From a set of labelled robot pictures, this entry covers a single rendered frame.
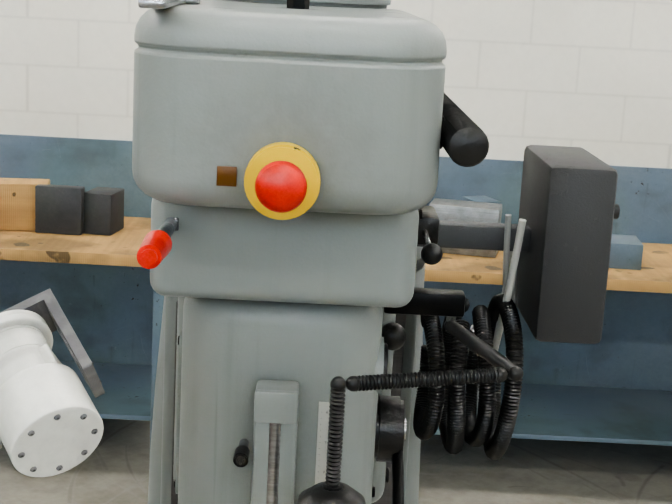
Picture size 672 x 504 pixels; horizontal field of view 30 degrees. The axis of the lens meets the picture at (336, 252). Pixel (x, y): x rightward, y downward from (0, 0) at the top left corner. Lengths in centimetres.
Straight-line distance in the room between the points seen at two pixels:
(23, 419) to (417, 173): 37
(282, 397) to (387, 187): 24
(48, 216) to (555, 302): 378
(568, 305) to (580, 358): 427
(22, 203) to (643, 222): 265
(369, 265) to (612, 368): 471
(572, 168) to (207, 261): 51
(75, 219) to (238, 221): 397
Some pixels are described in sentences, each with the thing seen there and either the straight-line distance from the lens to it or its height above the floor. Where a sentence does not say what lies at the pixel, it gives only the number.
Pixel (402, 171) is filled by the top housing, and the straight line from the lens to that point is 101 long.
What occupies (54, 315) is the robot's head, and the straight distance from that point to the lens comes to 94.
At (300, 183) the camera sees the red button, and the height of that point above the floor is 176.
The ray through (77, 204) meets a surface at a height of 101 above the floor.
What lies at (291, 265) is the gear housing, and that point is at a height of 167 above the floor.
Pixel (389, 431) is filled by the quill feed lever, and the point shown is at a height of 146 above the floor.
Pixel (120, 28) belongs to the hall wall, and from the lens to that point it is 549.
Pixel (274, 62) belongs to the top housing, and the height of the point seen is 185.
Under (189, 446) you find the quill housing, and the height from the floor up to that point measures 147.
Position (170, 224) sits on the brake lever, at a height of 171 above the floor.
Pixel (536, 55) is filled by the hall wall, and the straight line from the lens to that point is 549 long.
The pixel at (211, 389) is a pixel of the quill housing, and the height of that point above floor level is 154.
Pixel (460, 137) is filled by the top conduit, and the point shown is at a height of 180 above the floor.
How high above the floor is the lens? 192
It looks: 12 degrees down
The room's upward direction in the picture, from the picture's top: 3 degrees clockwise
